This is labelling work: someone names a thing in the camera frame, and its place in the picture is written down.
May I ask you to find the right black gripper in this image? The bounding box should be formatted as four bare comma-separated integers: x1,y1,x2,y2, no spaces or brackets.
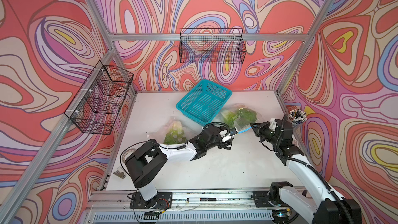
250,121,280,146

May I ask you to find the green chinese cabbage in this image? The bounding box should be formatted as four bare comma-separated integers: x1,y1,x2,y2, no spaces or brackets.
220,107,258,130

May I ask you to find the clear blue zip-top bag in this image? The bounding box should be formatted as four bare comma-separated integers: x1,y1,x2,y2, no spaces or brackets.
215,104,262,133

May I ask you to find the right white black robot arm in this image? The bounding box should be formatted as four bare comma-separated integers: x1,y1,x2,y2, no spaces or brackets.
250,115,362,224

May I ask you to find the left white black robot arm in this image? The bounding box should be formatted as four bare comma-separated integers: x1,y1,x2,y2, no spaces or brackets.
120,122,238,210

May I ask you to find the small perforated bag with cabbage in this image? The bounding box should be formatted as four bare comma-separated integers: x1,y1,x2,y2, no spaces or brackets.
154,117,194,145

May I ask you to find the teal plastic basket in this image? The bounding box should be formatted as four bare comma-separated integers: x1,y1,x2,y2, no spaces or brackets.
176,79,232,126

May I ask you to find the cup of pens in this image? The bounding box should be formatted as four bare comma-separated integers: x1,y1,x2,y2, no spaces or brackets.
288,109,307,127

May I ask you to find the small metal clip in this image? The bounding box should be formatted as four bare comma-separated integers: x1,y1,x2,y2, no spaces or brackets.
113,167,126,179

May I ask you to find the back black wire basket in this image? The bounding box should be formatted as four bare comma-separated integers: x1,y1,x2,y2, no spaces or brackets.
179,28,247,64

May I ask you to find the black wire basket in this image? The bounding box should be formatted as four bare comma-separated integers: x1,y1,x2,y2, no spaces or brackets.
179,28,247,64
64,61,134,135

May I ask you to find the left black wire basket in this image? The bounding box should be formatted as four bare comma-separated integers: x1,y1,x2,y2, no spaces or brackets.
64,61,134,135

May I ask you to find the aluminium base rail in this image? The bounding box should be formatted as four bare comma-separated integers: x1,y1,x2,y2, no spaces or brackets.
77,188,324,224

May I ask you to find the aluminium frame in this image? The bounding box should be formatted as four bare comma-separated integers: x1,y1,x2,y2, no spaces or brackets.
0,0,346,224

